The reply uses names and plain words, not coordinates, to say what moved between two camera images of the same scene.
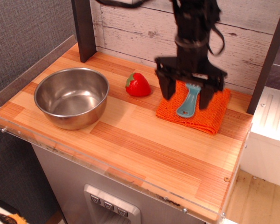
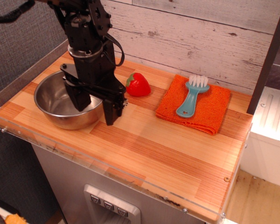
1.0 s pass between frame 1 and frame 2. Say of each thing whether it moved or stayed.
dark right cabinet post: stayed
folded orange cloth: stayed
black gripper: moved
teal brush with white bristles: stayed
